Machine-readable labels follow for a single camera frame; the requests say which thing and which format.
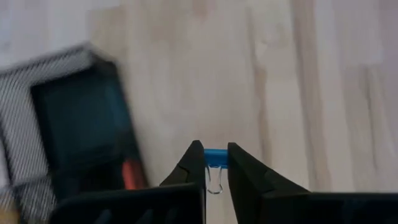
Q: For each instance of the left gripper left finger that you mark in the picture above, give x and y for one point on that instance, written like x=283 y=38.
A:
x=174 y=205

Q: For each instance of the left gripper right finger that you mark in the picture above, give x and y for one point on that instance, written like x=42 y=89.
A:
x=255 y=199

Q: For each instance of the orange eraser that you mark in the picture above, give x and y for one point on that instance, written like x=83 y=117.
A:
x=132 y=174

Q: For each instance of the blue binder clip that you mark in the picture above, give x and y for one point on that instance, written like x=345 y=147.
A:
x=216 y=157

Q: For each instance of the black mesh desk organizer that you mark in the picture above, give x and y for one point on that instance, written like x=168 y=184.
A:
x=18 y=124

